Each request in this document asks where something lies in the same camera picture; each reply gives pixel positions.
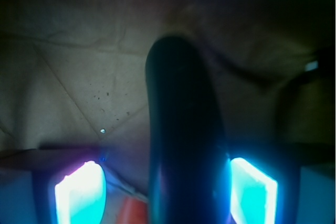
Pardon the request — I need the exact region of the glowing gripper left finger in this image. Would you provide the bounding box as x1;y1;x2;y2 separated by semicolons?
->
31;155;108;224

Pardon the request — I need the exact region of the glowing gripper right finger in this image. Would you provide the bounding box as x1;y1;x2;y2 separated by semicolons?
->
228;155;301;224

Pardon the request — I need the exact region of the dark green plastic pickle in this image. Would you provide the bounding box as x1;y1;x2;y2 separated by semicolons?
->
145;36;231;223

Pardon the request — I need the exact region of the orange plastic carrot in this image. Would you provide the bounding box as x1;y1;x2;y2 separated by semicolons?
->
116;197;148;224

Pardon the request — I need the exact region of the brown paper bag tray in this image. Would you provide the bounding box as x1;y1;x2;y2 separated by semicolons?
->
1;0;335;193

